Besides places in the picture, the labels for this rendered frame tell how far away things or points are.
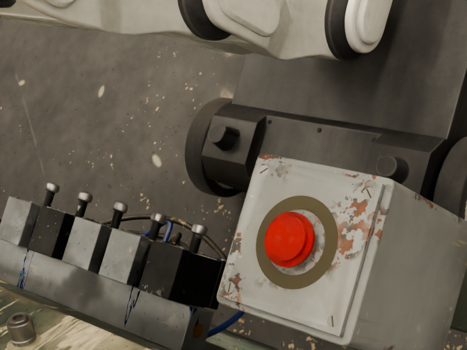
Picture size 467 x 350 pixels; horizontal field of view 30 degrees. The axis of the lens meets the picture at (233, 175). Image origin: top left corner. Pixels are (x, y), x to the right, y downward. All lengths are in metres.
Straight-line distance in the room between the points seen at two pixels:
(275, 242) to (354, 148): 0.88
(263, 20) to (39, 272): 0.45
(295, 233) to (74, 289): 0.47
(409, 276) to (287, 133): 0.94
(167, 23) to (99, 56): 1.11
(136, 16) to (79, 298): 0.35
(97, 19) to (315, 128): 0.63
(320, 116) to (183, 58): 0.56
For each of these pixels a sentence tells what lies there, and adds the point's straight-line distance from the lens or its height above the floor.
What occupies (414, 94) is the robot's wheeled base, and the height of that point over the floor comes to 0.17.
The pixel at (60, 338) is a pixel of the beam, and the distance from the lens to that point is 0.88.
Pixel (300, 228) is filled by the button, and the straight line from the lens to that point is 0.61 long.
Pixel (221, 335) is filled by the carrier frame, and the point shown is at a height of 0.18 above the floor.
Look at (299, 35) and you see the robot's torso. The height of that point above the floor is 0.40.
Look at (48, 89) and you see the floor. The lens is 2.33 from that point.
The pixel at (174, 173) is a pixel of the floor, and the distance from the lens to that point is 1.95.
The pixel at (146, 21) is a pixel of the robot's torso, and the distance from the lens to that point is 1.10.
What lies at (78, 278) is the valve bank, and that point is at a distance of 1.03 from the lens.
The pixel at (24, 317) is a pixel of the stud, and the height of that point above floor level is 0.88.
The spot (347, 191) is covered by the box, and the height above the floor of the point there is 0.93.
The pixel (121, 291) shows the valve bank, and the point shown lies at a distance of 0.98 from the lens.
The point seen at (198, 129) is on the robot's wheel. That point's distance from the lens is 1.68.
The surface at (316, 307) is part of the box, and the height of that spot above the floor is 0.93.
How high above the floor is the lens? 1.46
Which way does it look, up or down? 52 degrees down
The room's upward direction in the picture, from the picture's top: 67 degrees counter-clockwise
